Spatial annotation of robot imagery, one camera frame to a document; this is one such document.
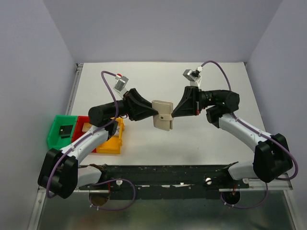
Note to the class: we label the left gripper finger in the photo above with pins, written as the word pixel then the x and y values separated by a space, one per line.
pixel 142 105
pixel 144 113

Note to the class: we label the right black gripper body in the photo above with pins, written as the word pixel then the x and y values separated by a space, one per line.
pixel 196 95

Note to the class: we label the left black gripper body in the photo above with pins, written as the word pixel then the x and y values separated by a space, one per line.
pixel 128 103

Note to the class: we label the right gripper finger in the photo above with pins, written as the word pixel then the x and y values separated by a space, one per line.
pixel 182 109
pixel 185 102

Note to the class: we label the beige card holder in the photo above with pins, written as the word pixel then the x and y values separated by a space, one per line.
pixel 163 120

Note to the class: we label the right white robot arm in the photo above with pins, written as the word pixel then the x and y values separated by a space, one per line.
pixel 271 152

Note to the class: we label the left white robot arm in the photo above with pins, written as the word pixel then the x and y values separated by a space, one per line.
pixel 60 173

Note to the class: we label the card in yellow bin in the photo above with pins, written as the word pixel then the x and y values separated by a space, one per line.
pixel 117 132

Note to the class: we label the yellow plastic bin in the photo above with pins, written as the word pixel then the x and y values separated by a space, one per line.
pixel 114 144

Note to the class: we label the tan item in red bin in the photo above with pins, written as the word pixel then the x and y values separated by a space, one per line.
pixel 86 127

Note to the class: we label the red plastic bin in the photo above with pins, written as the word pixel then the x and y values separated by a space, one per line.
pixel 78 127

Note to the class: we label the black item in green bin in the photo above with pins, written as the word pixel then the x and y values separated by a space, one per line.
pixel 65 131

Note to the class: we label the green plastic bin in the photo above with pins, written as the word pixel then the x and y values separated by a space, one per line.
pixel 53 140

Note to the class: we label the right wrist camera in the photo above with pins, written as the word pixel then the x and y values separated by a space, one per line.
pixel 194 77

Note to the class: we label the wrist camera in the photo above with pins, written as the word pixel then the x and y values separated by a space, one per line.
pixel 194 77
pixel 121 82

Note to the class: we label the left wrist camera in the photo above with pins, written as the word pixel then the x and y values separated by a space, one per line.
pixel 121 82

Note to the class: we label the aluminium side rail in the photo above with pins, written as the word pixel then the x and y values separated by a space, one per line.
pixel 74 88

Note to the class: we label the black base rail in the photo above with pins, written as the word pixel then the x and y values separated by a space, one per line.
pixel 165 181

